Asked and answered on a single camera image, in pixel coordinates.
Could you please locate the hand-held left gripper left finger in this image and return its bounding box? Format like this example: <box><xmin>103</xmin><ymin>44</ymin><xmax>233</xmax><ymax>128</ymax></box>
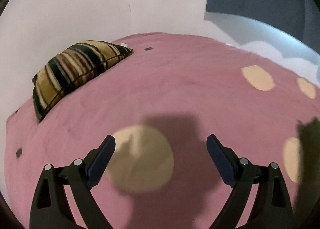
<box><xmin>29</xmin><ymin>134</ymin><xmax>116</xmax><ymax>229</ymax></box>

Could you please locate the pink spotted bed sheet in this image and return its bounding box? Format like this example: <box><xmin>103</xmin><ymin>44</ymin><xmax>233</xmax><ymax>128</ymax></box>
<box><xmin>4</xmin><ymin>32</ymin><xmax>320</xmax><ymax>229</ymax></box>

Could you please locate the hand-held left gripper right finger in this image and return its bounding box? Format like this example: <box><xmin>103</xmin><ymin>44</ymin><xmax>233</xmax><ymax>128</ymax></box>
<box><xmin>206</xmin><ymin>134</ymin><xmax>294</xmax><ymax>229</ymax></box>

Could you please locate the olive green zip jacket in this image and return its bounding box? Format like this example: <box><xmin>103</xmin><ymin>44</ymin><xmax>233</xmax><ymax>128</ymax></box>
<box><xmin>296</xmin><ymin>116</ymin><xmax>320</xmax><ymax>196</ymax></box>

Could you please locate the striped yellow black pillow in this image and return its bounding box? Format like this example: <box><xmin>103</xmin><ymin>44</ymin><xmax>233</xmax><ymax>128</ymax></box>
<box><xmin>32</xmin><ymin>40</ymin><xmax>133</xmax><ymax>122</ymax></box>

